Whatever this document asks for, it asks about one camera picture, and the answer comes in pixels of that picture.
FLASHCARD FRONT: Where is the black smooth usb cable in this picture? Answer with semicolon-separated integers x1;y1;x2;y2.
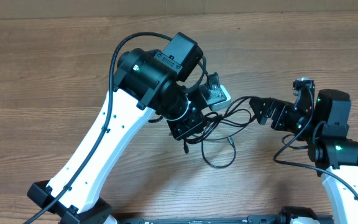
183;95;260;155

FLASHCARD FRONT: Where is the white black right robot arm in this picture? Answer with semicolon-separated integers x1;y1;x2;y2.
250;87;358;223

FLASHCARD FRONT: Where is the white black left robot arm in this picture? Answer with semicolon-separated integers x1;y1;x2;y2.
27;33;206;223

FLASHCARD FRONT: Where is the brown cardboard wall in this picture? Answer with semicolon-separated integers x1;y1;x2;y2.
0;0;358;19

